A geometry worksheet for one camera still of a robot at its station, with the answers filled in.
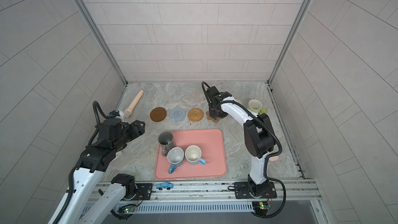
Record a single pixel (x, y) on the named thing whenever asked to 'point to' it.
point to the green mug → (255, 106)
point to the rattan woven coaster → (195, 114)
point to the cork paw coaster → (209, 117)
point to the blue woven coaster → (177, 114)
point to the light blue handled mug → (193, 154)
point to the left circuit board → (129, 210)
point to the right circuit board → (260, 207)
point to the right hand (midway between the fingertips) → (216, 114)
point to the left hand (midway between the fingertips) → (143, 123)
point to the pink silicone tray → (211, 143)
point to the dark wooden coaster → (158, 114)
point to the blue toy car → (164, 185)
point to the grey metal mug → (166, 140)
